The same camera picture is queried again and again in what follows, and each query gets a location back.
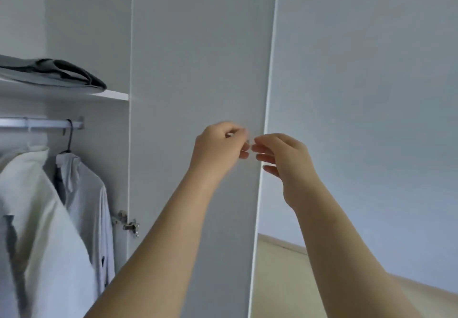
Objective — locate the white wardrobe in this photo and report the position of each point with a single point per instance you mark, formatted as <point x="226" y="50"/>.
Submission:
<point x="193" y="56"/>

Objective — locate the cream white shirt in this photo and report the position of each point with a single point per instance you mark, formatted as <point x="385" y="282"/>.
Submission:
<point x="43" y="242"/>

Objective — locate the grey button-up shirt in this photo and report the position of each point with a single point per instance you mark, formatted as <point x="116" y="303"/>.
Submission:
<point x="43" y="73"/>

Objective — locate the light grey shirt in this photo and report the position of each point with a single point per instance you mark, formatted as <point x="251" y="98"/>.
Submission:
<point x="86" y="214"/>

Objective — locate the person's right hand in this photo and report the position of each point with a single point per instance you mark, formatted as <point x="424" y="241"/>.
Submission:
<point x="290" y="164"/>

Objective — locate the metal door hinge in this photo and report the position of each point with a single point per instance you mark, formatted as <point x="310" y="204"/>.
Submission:
<point x="126" y="222"/>

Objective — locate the person's right forearm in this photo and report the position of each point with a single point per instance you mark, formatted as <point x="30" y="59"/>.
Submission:
<point x="343" y="264"/>

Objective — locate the person's left hand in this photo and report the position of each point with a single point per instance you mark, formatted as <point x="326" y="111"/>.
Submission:
<point x="218" y="153"/>

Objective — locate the person's left forearm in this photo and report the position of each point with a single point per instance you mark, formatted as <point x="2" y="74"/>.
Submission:
<point x="157" y="257"/>

